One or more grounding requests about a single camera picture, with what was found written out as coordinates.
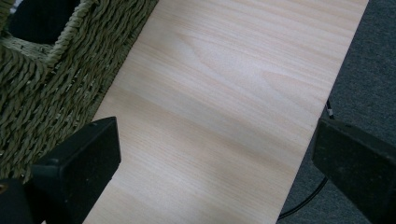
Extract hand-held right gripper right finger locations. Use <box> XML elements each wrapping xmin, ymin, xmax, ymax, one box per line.
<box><xmin>312</xmin><ymin>119</ymin><xmax>396</xmax><ymax>224</ymax></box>

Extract dark cloth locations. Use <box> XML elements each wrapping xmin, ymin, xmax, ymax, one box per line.
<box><xmin>7</xmin><ymin>0</ymin><xmax>82</xmax><ymax>45</ymax></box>

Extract green woven basket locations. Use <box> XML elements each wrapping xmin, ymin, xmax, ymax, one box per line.
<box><xmin>0</xmin><ymin>0</ymin><xmax>161</xmax><ymax>185</ymax></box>

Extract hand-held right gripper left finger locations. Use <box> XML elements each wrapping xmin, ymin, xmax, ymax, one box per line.
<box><xmin>23</xmin><ymin>116</ymin><xmax>122</xmax><ymax>224</ymax></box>

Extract black cable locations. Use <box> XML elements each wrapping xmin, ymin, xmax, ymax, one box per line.
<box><xmin>276</xmin><ymin>98</ymin><xmax>336</xmax><ymax>220</ymax></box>

